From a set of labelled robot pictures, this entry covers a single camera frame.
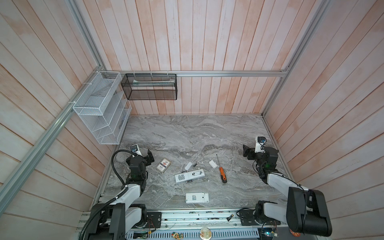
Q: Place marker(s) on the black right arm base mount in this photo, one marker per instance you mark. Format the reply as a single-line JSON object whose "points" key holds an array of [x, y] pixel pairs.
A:
{"points": [[247, 217]]}

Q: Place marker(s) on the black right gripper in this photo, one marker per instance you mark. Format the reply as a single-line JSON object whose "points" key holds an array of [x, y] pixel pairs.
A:
{"points": [[246, 150]]}

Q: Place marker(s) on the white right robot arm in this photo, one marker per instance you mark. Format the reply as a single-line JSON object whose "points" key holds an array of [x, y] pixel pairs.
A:
{"points": [[306, 211]]}

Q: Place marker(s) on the round gold white badge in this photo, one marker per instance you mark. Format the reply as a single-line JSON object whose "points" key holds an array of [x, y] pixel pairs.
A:
{"points": [[205, 233]]}

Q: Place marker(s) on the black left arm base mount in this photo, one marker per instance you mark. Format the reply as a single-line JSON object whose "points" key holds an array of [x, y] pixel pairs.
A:
{"points": [[154, 220]]}

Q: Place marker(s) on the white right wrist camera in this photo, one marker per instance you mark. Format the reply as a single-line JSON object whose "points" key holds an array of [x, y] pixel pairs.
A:
{"points": [[260, 144]]}

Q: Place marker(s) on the black wire mesh basket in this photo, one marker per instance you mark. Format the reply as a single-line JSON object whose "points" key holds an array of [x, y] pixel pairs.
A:
{"points": [[139, 87]]}

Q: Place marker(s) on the playing card box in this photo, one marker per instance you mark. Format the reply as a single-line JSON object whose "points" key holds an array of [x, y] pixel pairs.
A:
{"points": [[163, 165]]}

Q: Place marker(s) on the white battery cover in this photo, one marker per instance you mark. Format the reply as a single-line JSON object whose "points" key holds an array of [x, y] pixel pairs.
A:
{"points": [[188, 166]]}

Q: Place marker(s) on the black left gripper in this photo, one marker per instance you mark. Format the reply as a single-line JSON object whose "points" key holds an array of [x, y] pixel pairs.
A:
{"points": [[150, 157]]}

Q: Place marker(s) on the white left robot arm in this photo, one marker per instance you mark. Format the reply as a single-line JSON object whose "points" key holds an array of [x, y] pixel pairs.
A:
{"points": [[113, 219]]}

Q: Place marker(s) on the white slim remote control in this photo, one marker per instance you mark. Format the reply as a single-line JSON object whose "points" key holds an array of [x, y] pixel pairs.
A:
{"points": [[190, 176]]}

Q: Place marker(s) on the red round sticker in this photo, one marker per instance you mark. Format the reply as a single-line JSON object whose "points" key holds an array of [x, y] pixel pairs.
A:
{"points": [[295, 234]]}

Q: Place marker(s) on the orange black screwdriver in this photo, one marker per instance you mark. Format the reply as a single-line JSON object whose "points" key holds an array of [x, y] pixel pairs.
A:
{"points": [[222, 172]]}

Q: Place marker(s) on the white wire mesh shelf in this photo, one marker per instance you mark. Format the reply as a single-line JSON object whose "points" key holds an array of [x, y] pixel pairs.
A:
{"points": [[103, 109]]}

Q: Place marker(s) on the white wide remote cover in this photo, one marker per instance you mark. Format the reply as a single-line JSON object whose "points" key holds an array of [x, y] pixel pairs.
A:
{"points": [[213, 164]]}

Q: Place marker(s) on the aluminium frame rail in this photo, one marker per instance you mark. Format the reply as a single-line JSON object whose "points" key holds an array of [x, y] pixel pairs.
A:
{"points": [[230, 73]]}

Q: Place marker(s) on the small colourful charm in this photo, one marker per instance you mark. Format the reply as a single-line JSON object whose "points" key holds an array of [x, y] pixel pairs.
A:
{"points": [[177, 236]]}

